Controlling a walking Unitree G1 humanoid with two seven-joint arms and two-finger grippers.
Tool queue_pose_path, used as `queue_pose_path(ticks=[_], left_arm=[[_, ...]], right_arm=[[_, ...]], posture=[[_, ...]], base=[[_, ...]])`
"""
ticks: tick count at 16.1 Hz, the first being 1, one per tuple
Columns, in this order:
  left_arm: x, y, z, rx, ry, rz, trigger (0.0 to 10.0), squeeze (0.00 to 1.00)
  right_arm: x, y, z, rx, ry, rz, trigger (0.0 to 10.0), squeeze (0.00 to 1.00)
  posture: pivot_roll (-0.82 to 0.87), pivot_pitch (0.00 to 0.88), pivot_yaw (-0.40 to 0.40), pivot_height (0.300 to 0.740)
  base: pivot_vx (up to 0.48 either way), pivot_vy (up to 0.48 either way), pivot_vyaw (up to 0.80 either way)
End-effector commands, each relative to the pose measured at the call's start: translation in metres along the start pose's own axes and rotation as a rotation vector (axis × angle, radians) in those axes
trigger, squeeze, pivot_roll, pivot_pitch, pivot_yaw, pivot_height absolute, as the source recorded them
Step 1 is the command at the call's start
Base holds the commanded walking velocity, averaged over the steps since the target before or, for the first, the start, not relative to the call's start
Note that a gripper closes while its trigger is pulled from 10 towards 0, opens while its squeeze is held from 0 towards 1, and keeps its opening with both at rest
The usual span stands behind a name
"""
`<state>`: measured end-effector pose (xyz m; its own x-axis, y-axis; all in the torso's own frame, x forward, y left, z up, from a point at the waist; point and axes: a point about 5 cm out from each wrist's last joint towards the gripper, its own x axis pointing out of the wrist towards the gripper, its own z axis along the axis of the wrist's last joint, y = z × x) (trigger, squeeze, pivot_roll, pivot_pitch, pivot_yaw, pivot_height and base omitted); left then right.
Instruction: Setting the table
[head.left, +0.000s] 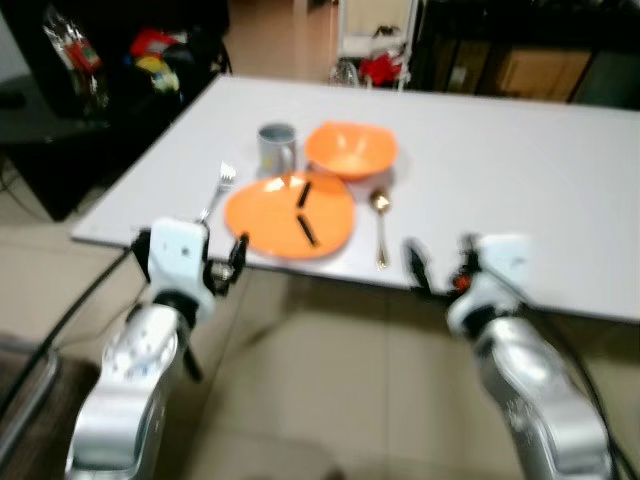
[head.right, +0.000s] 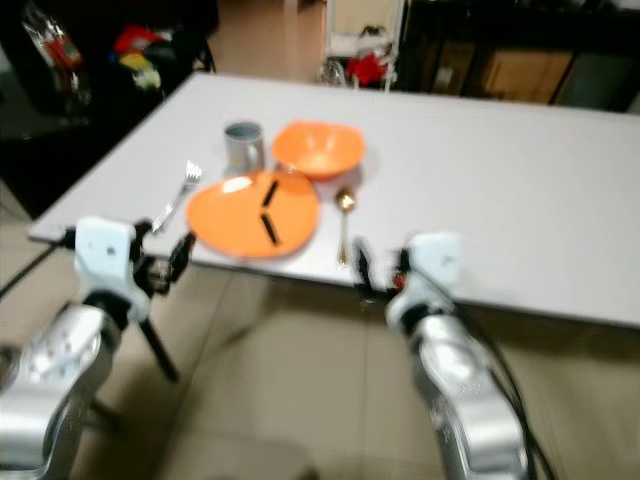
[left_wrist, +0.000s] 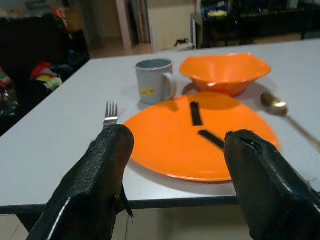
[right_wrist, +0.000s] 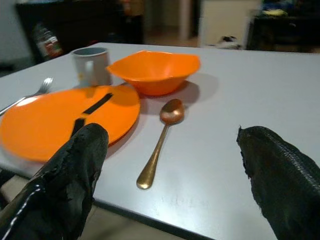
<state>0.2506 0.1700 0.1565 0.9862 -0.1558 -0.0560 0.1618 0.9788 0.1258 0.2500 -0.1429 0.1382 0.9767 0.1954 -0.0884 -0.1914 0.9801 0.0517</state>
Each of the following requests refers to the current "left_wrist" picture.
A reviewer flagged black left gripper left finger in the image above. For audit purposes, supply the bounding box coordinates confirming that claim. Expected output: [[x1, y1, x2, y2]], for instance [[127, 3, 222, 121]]
[[26, 124, 135, 240]]

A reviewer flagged silver fork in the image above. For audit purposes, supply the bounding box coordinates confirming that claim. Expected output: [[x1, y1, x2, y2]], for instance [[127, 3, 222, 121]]
[[102, 100, 119, 130]]

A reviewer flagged orange round plate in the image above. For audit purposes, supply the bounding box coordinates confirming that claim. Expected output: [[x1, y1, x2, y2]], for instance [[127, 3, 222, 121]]
[[123, 91, 281, 184]]

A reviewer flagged black sofa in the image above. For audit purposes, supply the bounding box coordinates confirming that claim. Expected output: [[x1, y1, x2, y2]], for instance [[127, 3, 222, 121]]
[[0, 13, 91, 137]]

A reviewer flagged red white black cloth heap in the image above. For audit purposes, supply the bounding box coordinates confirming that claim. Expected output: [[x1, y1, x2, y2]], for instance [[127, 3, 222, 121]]
[[174, 38, 196, 51]]

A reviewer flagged yellow sponge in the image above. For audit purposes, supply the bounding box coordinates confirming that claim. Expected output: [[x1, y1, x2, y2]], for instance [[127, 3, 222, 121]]
[[207, 9, 228, 18]]

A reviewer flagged colourful clothes pile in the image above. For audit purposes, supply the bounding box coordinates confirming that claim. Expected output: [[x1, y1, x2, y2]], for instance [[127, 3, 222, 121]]
[[30, 61, 63, 91]]

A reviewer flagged black tape strip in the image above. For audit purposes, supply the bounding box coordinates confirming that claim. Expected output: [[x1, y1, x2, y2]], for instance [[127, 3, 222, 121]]
[[189, 101, 203, 127], [197, 129, 227, 151]]

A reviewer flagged black shelf unit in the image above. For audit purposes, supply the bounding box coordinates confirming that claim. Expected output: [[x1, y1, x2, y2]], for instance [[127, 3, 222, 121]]
[[191, 0, 320, 49]]

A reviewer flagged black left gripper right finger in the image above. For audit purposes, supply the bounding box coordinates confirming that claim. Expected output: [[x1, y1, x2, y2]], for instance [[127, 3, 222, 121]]
[[223, 129, 320, 240]]

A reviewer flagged orange bowl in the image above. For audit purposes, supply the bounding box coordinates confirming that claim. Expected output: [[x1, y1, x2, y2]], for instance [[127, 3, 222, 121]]
[[179, 52, 272, 97]]

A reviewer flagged grey mug with yellow sticker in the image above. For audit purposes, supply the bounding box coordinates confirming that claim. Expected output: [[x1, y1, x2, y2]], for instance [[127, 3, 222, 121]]
[[135, 58, 178, 106]]

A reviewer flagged gold spoon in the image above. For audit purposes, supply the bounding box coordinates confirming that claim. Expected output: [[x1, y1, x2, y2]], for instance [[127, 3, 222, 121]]
[[260, 92, 320, 150]]

